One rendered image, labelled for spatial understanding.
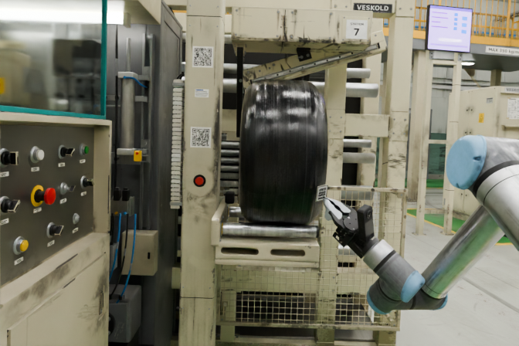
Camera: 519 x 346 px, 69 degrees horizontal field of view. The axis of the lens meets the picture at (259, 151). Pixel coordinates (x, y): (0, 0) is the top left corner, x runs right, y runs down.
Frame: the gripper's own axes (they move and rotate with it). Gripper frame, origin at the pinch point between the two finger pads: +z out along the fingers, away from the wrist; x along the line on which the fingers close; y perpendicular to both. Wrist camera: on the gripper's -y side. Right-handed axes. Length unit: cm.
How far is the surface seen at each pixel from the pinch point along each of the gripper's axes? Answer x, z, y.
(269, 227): -12.8, 9.0, 17.4
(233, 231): -22.8, 15.9, 20.5
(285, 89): 5.5, 33.9, -19.3
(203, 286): -34, 13, 45
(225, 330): -14, 10, 117
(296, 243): -8.3, -0.8, 18.6
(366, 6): 93, 67, -22
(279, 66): 39, 67, 0
